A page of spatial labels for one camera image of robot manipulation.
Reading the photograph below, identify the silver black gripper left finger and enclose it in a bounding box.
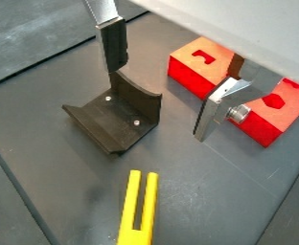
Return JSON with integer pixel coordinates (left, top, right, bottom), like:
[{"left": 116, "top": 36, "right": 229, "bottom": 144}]
[{"left": 83, "top": 0, "right": 128, "bottom": 73}]

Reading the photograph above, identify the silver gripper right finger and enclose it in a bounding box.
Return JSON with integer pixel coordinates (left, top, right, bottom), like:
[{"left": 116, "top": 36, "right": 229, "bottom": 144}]
[{"left": 194, "top": 55, "right": 283, "bottom": 142}]

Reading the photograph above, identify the yellow two-prong object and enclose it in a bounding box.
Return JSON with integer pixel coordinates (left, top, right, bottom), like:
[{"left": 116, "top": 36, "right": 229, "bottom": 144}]
[{"left": 116, "top": 169, "right": 159, "bottom": 245}]

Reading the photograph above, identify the red foam shape board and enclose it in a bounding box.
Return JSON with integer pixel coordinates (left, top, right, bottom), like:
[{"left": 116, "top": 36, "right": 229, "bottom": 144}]
[{"left": 167, "top": 37, "right": 299, "bottom": 147}]

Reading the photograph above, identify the black curved fixture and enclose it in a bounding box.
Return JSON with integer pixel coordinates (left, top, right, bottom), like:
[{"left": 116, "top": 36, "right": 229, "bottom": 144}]
[{"left": 63, "top": 71, "right": 163, "bottom": 154}]

